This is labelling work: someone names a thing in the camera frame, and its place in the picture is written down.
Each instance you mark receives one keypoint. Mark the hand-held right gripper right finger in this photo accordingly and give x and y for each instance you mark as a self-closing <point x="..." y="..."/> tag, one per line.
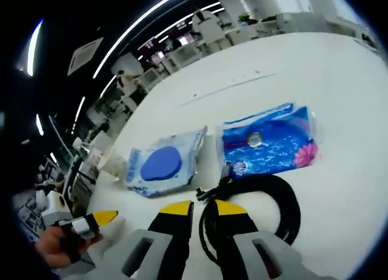
<point x="254" y="255"/>

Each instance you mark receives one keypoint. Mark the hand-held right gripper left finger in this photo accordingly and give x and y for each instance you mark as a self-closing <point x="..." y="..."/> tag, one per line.
<point x="145" y="252"/>

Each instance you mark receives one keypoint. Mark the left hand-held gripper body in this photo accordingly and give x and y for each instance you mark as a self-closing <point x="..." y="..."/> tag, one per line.
<point x="53" y="205"/>

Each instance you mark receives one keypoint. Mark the white paper cup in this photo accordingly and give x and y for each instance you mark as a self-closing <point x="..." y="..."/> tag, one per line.
<point x="113" y="166"/>

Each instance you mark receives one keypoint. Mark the clear plastic water bottle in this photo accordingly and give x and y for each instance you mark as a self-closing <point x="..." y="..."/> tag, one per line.
<point x="88" y="154"/>

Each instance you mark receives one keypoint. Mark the pale blue wet wipes packet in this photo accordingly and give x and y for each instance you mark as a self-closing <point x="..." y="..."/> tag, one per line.
<point x="160" y="165"/>

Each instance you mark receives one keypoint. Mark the blue tissue packet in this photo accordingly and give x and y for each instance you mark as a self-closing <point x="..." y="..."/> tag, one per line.
<point x="272" y="146"/>

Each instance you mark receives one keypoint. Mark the person's left hand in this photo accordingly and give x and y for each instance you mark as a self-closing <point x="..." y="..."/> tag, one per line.
<point x="60" y="249"/>

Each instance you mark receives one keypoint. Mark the ceiling air conditioner unit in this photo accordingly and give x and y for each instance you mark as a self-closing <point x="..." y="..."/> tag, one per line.
<point x="85" y="55"/>

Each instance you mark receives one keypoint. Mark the short ceiling strip light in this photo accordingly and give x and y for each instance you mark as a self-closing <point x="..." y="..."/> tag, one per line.
<point x="34" y="46"/>

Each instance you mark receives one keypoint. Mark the white office chair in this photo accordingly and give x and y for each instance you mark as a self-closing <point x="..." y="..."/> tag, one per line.
<point x="185" y="56"/>

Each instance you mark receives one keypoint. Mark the long ceiling strip light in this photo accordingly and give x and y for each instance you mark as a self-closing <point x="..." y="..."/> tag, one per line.
<point x="130" y="28"/>

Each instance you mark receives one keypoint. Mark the potted green plant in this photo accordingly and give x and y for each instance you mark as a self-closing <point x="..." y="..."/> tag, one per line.
<point x="244" y="19"/>

